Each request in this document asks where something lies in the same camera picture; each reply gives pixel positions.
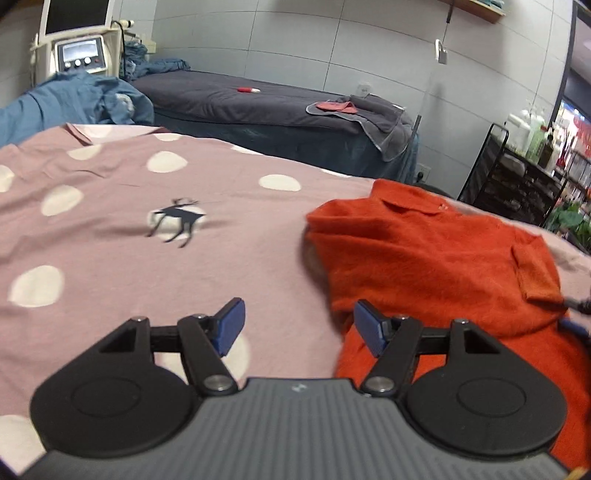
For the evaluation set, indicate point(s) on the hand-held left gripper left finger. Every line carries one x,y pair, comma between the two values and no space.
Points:
231,323

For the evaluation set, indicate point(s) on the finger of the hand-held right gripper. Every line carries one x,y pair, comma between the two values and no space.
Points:
581,306
578,328

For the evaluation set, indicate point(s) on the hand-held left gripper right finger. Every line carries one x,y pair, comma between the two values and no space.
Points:
369,325

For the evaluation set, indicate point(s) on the orange knit sweater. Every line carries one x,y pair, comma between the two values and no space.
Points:
438,267

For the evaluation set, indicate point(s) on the green potted plant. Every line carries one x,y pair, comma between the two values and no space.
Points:
570,224

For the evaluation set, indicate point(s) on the dark bottle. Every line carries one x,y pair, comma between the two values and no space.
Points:
548,150

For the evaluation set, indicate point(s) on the green bottle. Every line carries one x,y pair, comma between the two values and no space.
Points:
537,138

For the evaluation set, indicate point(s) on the pink polka dot bedsheet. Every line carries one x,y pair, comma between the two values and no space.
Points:
115,184

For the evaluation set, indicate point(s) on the white bottle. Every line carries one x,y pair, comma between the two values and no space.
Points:
517,131

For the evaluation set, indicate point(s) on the grey towel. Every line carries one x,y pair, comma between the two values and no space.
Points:
383,124

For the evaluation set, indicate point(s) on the dark grey massage bed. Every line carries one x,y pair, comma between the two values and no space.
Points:
221,108

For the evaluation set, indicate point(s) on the pink small cloth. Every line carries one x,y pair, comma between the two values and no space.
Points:
337,107

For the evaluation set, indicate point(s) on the small red tube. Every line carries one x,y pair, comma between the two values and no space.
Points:
247,90

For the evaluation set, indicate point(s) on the blue crumpled cloth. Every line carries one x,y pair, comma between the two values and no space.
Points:
157,67

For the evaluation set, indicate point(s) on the blue quilt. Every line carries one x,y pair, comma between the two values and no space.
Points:
69,101

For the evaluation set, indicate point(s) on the white hanging tag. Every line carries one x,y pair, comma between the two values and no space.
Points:
441,51

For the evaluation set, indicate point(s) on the white beauty machine with screen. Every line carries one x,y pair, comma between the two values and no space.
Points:
81,53

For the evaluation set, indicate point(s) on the white wall socket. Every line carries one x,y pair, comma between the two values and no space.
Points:
364,89

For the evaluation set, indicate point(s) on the wooden wall shelf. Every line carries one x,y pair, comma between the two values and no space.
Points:
475,8

